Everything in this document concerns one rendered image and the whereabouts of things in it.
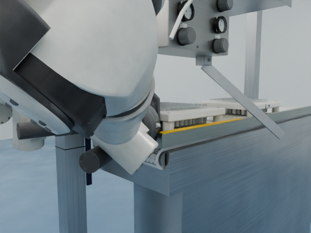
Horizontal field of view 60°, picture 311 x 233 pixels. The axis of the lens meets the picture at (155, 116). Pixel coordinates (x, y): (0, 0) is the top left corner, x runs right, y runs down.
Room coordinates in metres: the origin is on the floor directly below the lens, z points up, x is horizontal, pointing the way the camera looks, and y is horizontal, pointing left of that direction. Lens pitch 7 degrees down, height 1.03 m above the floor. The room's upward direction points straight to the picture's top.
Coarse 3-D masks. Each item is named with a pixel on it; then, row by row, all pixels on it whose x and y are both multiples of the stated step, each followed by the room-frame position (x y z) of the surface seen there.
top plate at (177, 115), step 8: (160, 112) 0.63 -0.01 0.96; (168, 112) 0.63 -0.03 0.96; (176, 112) 0.63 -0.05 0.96; (184, 112) 0.64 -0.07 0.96; (192, 112) 0.66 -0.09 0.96; (200, 112) 0.69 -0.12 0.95; (208, 112) 0.71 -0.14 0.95; (216, 112) 0.74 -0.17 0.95; (224, 112) 0.77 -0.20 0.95; (160, 120) 0.62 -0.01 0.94; (168, 120) 0.60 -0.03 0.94; (176, 120) 0.62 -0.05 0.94
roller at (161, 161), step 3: (162, 153) 0.58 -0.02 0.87; (165, 153) 0.58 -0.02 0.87; (159, 156) 0.57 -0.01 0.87; (162, 156) 0.57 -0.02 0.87; (165, 156) 0.58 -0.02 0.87; (159, 159) 0.57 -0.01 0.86; (162, 159) 0.57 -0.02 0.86; (165, 159) 0.58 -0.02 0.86; (159, 162) 0.57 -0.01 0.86; (162, 162) 0.57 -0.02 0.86; (165, 162) 0.58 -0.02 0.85; (162, 165) 0.57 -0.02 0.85; (165, 165) 0.58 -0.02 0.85
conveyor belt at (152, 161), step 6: (270, 108) 1.56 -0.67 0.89; (282, 108) 1.56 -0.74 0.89; (288, 108) 1.56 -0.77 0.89; (294, 108) 1.56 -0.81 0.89; (306, 114) 1.28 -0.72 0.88; (282, 120) 1.07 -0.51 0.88; (258, 126) 0.92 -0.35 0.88; (234, 132) 0.80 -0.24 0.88; (204, 138) 0.69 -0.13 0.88; (210, 138) 0.71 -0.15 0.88; (96, 144) 0.73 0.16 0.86; (180, 144) 0.63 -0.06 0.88; (186, 144) 0.64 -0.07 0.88; (156, 150) 0.58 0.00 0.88; (162, 150) 0.58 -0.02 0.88; (150, 156) 0.58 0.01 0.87; (156, 156) 0.57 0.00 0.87; (144, 162) 0.60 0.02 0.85; (150, 162) 0.58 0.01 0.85; (156, 162) 0.57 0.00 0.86; (162, 168) 0.58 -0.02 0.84
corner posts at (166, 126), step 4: (216, 116) 0.76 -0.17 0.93; (220, 116) 0.76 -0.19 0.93; (216, 120) 0.76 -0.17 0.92; (220, 120) 0.76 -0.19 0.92; (164, 124) 0.61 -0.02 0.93; (168, 124) 0.61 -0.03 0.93; (172, 124) 0.61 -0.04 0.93; (164, 128) 0.61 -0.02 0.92; (168, 128) 0.61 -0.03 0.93; (172, 128) 0.61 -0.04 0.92
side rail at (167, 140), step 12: (300, 108) 1.17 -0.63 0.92; (240, 120) 0.79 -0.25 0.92; (252, 120) 0.85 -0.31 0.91; (276, 120) 0.99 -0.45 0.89; (180, 132) 0.60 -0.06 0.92; (192, 132) 0.63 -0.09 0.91; (204, 132) 0.66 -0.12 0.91; (216, 132) 0.70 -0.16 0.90; (228, 132) 0.75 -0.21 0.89; (168, 144) 0.57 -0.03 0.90
